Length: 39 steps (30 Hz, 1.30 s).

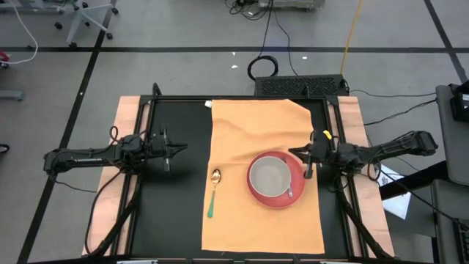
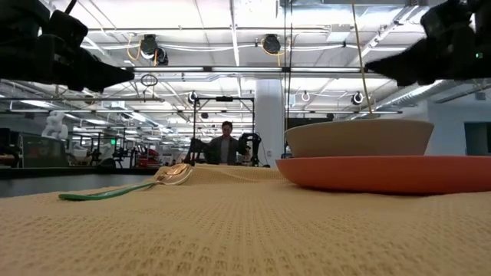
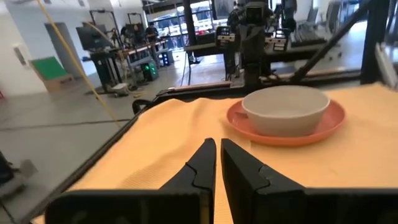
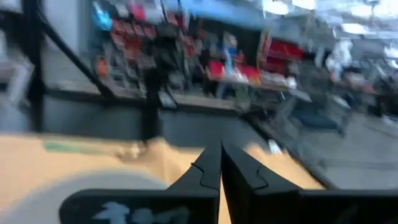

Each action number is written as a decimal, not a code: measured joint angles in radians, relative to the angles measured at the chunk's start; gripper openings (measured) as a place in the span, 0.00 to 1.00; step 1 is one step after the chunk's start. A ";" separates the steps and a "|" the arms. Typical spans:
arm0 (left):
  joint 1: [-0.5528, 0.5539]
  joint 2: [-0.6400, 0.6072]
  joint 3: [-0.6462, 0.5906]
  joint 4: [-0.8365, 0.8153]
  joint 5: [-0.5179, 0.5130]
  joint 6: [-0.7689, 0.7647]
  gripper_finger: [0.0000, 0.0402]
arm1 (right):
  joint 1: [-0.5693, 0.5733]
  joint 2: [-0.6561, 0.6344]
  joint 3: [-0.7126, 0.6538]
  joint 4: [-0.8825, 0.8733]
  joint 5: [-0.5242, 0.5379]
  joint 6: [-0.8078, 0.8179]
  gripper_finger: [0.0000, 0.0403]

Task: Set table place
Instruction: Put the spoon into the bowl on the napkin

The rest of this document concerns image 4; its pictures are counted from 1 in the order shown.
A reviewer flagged dark blue stool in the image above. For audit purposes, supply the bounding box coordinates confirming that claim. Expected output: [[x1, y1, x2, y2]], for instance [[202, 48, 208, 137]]
[[290, 90, 354, 138]]

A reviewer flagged gold spoon with green handle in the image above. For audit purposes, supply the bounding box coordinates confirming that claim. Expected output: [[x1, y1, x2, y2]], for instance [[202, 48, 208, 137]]
[[42, 139, 142, 162]]

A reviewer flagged white cloth tag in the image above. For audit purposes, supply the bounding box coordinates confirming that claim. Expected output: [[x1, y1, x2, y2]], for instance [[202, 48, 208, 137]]
[[267, 139, 283, 156]]

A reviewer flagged shelf with red bins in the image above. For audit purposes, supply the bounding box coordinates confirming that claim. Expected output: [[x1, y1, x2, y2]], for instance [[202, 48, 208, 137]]
[[90, 0, 312, 94]]

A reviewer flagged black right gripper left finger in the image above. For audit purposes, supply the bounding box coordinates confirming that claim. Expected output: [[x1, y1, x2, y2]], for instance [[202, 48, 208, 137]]
[[58, 140, 222, 224]]

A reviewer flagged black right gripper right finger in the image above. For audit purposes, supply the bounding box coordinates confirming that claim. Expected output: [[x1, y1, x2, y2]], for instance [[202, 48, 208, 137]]
[[221, 142, 398, 224]]

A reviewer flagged black metal table frame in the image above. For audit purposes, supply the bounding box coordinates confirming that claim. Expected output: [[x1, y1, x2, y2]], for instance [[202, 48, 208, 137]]
[[0, 0, 243, 141]]

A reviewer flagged grey bowl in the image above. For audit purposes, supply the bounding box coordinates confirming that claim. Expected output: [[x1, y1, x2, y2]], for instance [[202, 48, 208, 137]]
[[0, 172, 170, 224]]

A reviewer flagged orange woven placemat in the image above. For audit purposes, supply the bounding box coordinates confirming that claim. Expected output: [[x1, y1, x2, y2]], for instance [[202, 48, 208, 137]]
[[0, 133, 326, 224]]

